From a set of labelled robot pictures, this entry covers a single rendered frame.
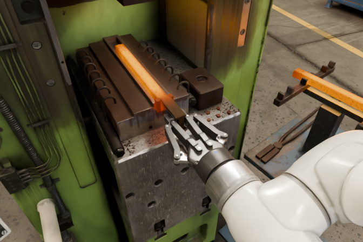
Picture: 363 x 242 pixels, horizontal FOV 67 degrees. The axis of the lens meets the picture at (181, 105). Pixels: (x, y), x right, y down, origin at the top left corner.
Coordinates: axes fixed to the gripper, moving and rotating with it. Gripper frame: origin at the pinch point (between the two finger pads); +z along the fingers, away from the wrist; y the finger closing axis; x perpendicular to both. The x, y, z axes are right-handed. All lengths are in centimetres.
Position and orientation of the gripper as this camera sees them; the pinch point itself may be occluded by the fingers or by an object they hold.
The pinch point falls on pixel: (172, 113)
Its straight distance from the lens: 65.4
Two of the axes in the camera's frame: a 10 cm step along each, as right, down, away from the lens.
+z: -4.9, -5.6, 6.7
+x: 0.0, -7.7, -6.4
